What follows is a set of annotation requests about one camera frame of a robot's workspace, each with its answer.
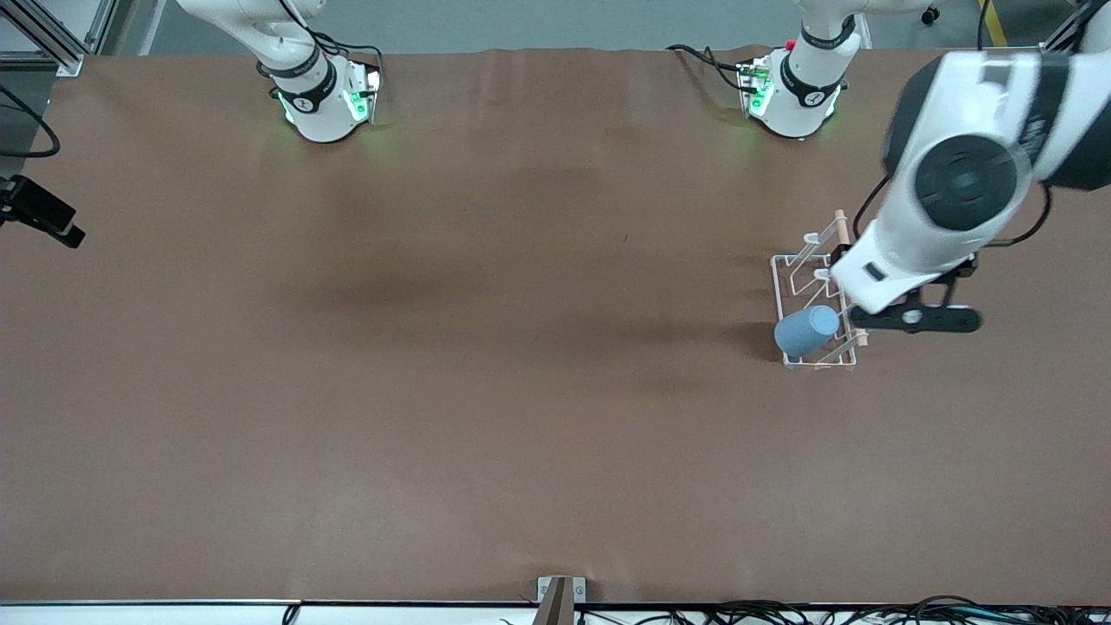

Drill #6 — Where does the black cable bundle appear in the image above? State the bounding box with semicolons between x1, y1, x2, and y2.
573;595;1111;625

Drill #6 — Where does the metal table edge bracket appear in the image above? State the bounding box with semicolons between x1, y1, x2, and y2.
536;576;587;625

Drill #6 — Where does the white wire cup holder rack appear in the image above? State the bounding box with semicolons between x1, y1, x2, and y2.
771;209;871;372

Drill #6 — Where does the blue plastic cup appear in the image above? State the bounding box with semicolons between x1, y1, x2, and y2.
774;305;841;357

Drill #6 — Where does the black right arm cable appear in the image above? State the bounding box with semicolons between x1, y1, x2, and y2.
0;85;62;160

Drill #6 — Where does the aluminium frame profile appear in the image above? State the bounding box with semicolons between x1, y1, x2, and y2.
0;0;118;77
1042;13;1090;55

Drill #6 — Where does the black base power cable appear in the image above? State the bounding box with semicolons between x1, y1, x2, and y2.
308;33;385;75
667;43;758;93

